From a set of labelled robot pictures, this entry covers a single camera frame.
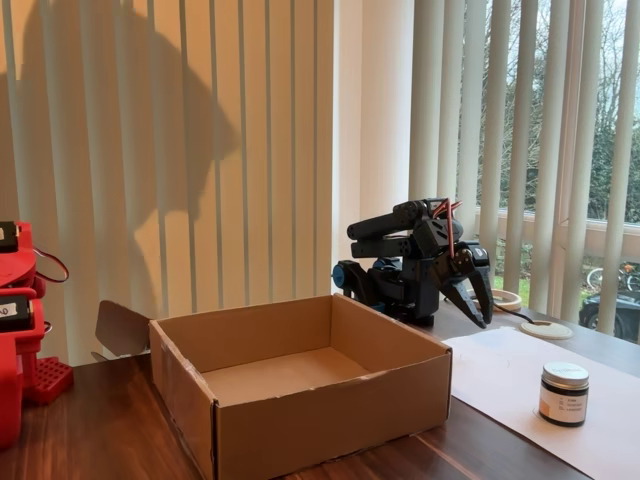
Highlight red black leader wire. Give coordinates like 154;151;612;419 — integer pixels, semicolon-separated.
32;246;70;284

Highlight white vertical blinds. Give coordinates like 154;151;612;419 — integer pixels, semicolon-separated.
409;0;640;346
0;0;335;366

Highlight parked bicycle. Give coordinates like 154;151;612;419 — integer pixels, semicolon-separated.
584;263;640;294

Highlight masking tape roll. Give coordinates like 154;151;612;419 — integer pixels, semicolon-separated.
487;288;523;312

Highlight red leader robot arm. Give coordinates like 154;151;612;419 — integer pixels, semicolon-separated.
0;221;75;449

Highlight white paper sheet with circles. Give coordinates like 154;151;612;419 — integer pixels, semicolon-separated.
442;324;640;480

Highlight black cable through grommet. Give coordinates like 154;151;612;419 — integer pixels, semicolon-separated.
492;302;539;326

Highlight open brown cardboard box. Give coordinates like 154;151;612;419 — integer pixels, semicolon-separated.
91;293;454;480

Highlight round white desk grommet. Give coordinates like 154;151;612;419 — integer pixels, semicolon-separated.
519;319;575;341

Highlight dark glass jar silver lid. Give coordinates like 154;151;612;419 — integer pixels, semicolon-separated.
538;362;591;428

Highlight beige window frame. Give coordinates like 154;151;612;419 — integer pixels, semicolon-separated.
474;207;640;261

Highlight dark parked car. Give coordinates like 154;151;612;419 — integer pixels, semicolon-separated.
578;292;640;344

